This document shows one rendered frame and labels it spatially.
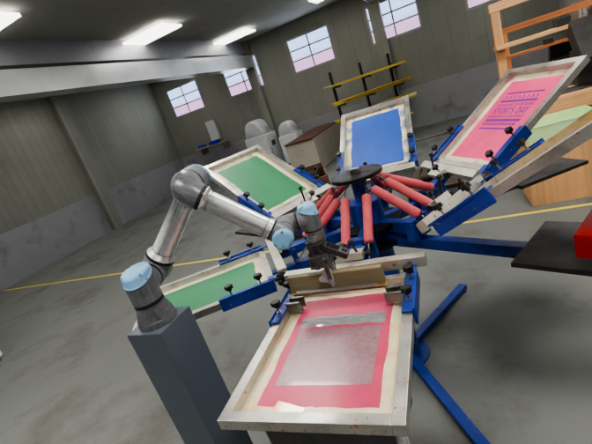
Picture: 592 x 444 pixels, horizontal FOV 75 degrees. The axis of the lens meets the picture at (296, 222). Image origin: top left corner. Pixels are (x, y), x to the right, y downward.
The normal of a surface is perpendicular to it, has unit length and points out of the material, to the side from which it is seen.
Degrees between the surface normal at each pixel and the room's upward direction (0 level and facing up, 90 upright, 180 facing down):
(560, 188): 90
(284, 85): 90
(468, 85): 90
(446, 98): 90
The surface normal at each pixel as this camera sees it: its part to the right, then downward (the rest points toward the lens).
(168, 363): -0.35, 0.40
